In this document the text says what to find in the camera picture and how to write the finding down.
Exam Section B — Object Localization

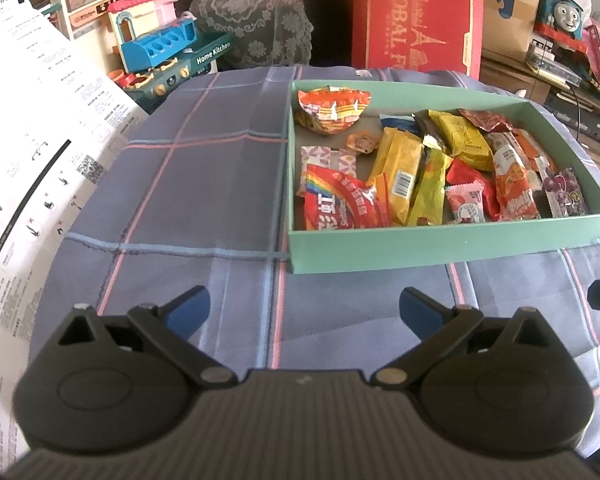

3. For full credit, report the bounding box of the orange white jelly pack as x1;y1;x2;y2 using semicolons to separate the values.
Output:
493;142;540;221

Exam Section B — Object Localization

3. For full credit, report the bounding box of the long yellow snack bar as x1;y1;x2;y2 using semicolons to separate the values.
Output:
368;127;424;226

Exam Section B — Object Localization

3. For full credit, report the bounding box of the orange white snack pack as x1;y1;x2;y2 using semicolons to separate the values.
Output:
513;128;558;172

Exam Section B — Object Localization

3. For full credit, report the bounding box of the grey lace cloth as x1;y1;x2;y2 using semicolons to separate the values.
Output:
190;0;313;68

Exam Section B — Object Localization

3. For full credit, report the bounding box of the pink strawberry candy pack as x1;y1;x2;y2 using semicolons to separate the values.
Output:
445;181;486;223

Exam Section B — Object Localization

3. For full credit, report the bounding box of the yellow wafer snack pack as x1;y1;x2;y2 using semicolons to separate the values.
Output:
428;110;494;172

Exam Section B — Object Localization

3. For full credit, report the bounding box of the red candy pack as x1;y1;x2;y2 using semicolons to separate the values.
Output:
444;158;500;223

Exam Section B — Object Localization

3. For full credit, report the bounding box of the red gold foil pack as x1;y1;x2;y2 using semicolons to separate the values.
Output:
414;110;451;155

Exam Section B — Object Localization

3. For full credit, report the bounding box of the toy kitchen playset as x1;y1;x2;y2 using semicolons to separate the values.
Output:
50;0;233;113

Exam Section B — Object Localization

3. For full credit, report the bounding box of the pink patterned snack pack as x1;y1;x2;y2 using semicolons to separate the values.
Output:
297;145;356;197

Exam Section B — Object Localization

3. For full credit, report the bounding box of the orange puffy snack bag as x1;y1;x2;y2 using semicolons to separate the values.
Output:
294;86;372;136

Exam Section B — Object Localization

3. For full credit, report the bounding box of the blue white cracker pack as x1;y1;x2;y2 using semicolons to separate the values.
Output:
379;114;422;138

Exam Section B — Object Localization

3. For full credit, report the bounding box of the small orange round snack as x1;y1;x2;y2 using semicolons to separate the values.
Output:
346;130;380;155

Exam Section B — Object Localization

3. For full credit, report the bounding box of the purple plaid tablecloth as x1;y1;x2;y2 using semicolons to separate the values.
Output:
31;65;600;456

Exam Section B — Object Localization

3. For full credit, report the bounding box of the mint green cardboard box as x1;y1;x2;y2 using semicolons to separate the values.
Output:
287;80;600;274

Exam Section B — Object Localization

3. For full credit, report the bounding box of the blue toy train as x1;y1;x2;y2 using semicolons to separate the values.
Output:
533;0;586;54

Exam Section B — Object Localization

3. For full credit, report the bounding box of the rainbow red candy bag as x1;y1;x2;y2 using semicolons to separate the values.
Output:
303;165;391;231

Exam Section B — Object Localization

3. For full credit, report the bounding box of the purple grape jelly pack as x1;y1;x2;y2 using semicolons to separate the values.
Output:
543;167;588;218

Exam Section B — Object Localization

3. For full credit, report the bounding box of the yellow green snack bar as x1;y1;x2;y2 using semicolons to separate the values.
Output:
406;148;453;226

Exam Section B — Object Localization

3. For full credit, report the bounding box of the red gift box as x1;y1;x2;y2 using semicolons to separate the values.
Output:
351;0;483;78

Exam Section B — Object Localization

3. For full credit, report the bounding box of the brown cardboard box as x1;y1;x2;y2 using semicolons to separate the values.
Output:
482;0;539;62

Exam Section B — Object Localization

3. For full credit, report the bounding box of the white printed instruction sheet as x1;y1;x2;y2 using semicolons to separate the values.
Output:
0;0;146;470

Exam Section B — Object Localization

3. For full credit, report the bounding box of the wooden tv cabinet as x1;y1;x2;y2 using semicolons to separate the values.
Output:
479;50;600;167

